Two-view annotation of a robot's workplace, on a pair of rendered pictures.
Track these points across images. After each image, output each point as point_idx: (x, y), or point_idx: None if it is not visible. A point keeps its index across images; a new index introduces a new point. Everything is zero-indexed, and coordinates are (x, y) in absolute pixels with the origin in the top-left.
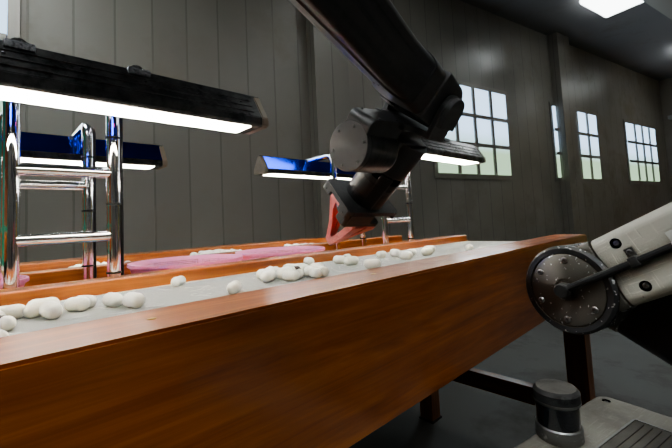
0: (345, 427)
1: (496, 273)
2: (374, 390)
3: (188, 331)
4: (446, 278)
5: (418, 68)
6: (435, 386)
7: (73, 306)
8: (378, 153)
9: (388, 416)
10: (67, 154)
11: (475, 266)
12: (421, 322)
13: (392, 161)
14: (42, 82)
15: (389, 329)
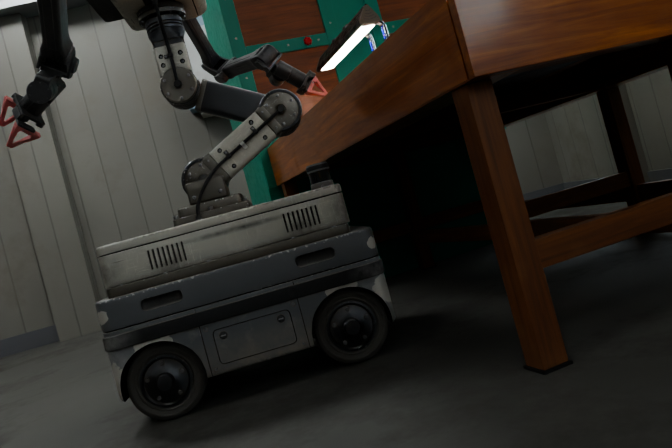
0: (311, 159)
1: (337, 98)
2: (313, 150)
3: None
4: (319, 107)
5: (251, 63)
6: (327, 155)
7: None
8: (271, 81)
9: (318, 160)
10: None
11: (327, 97)
12: (317, 128)
13: (275, 80)
14: (332, 52)
15: (311, 130)
